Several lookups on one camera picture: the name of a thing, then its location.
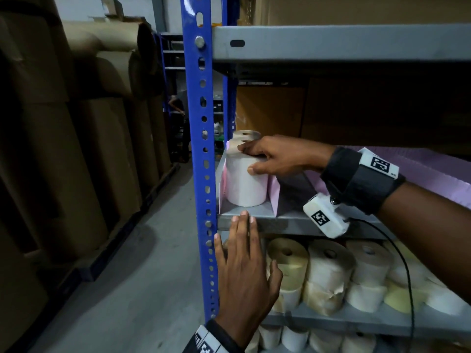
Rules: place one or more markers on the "stack of large brown rolls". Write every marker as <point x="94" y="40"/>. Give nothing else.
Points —
<point x="55" y="161"/>

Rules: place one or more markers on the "black right wristband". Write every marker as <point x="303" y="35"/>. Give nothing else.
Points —
<point x="357" y="191"/>

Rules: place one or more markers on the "black pallet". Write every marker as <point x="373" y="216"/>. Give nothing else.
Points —
<point x="110" y="253"/>

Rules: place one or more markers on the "orange-brown cardboard box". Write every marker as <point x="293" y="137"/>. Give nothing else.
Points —
<point x="268" y="110"/>

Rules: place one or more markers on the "white marker tag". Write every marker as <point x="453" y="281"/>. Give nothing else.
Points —
<point x="208" y="341"/>
<point x="379" y="164"/>

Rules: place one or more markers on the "person's right hand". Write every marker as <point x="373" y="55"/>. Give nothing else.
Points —
<point x="290" y="154"/>

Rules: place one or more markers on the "person's right forearm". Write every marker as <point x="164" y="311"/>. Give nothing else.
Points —
<point x="434" y="231"/>

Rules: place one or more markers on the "black wristband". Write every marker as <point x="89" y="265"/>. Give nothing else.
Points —
<point x="224" y="334"/>
<point x="357" y="191"/>

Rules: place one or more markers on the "blue and grey storage rack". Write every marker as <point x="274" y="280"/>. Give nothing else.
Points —
<point x="173" y="51"/>

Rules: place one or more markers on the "person's left hand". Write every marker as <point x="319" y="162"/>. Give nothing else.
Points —
<point x="246" y="286"/>

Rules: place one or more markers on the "small brown cardboard box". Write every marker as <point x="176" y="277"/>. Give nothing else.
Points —
<point x="112" y="7"/>

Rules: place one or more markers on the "row of white paper rolls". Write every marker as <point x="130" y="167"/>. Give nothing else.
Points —
<point x="331" y="268"/>
<point x="294" y="340"/>

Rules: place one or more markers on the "black left wristband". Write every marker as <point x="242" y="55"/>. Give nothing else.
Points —
<point x="224" y="334"/>

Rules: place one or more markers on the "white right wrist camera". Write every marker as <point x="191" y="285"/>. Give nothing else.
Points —
<point x="327" y="220"/>

